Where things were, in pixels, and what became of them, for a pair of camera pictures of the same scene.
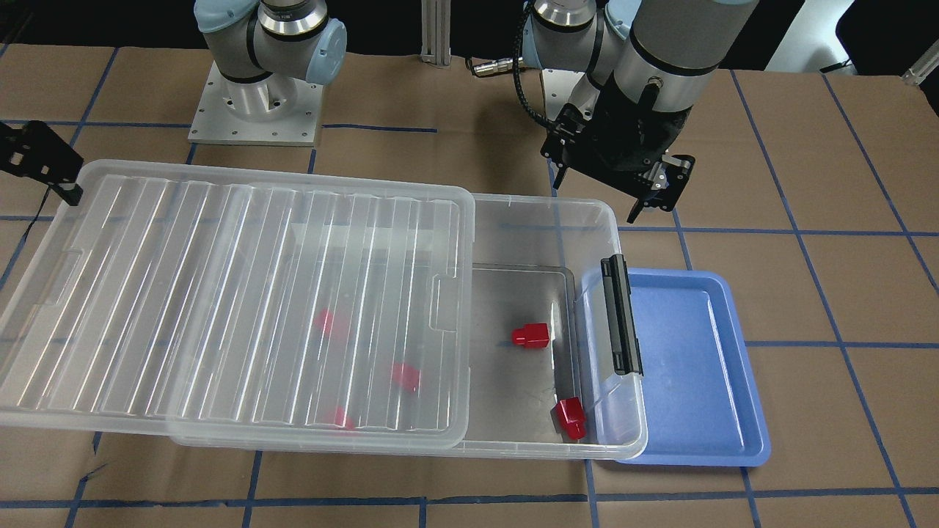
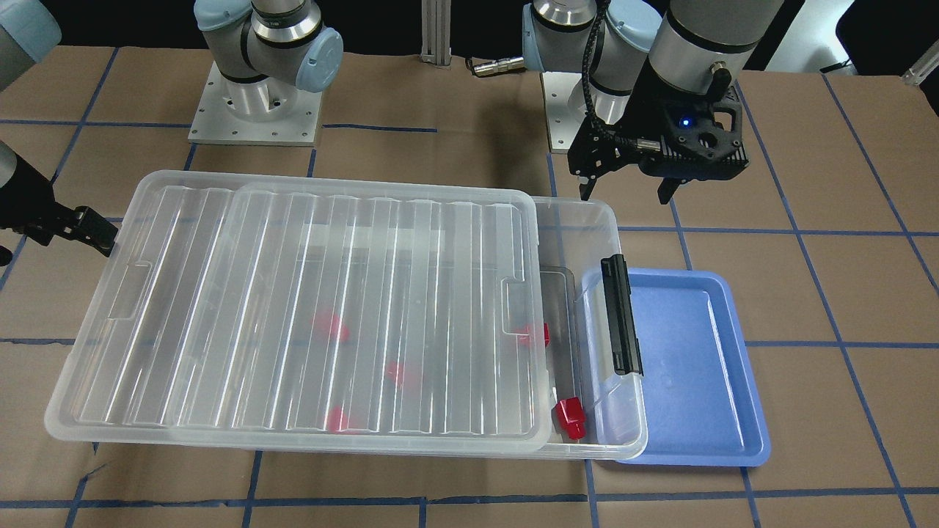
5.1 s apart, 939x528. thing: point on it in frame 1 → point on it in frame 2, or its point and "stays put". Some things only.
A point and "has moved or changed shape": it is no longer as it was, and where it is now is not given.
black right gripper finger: (36, 151) → (28, 205)
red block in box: (569, 418) stays put
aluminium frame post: (436, 23) stays put
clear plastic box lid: (245, 307) has moved or changed shape
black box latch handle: (625, 346) stays put
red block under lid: (406, 376) stays put
